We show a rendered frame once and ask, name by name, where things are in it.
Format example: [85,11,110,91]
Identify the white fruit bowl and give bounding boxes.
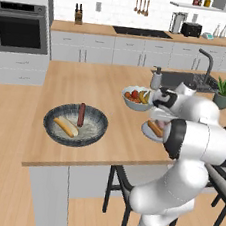
[119,83,157,114]

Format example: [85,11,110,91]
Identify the grey island cabinet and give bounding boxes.
[21,146,177,226]

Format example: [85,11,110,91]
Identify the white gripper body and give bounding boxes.
[147,106,181,126]

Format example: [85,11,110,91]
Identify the tan hot dog bun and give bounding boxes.
[51,114,82,140]
[144,119,166,139]

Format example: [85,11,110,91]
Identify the dark grey tap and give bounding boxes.
[194,48,216,87]

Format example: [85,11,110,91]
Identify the grey soap dispenser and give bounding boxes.
[149,65,164,91]

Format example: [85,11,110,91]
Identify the wooden knife block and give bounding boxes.
[72,2,86,26]

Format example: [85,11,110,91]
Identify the rail with hanging utensils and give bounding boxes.
[130,0,154,18]

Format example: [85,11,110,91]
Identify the teal small dish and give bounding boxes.
[200,31,216,42]

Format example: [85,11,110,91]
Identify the grey round plate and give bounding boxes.
[139,119,168,145]

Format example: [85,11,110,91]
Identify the dark sink basin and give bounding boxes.
[148,67,223,97]

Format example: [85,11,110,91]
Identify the red tomato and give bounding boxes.
[130,89,140,101]

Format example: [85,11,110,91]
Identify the yellow banana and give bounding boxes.
[136,89,150,105]

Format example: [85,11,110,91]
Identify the dark red sausage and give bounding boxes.
[76,102,88,129]

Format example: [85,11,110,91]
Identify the clear glass bottle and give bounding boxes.
[219,23,226,40]
[212,22,221,39]

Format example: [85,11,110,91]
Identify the grey drawers under oven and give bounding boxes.
[0,49,52,92]

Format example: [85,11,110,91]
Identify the black stool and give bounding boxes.
[200,163,226,226]
[99,163,186,226]

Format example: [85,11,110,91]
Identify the black hob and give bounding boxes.
[110,23,174,42]

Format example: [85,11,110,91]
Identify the white wall shelf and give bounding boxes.
[168,0,224,13]

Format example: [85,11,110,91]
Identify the dark grey round bowl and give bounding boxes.
[40,98,112,152]

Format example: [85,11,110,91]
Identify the black toaster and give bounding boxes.
[180,20,203,40]

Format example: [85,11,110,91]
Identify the steel wall oven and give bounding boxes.
[0,0,55,59]

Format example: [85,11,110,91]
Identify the grey base cupboard run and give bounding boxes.
[46,22,226,84]

